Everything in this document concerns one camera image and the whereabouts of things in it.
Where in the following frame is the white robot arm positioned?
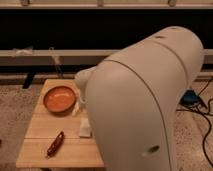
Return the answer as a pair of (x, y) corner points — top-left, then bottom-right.
(75, 26), (204, 171)

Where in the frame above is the white tube bottle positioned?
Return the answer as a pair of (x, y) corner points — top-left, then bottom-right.
(71, 102), (79, 117)

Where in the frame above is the orange bowl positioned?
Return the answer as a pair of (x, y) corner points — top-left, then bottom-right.
(43, 86), (76, 113)

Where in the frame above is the wooden table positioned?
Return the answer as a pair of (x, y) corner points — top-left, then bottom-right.
(16, 79), (104, 168)

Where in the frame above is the dark red pocket knife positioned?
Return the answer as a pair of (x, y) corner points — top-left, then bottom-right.
(46, 131), (65, 157)

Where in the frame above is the blue power adapter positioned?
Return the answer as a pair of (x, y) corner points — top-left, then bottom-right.
(180, 90), (199, 106)

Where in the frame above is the black cable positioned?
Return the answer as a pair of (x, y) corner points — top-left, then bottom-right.
(176, 78), (213, 168)

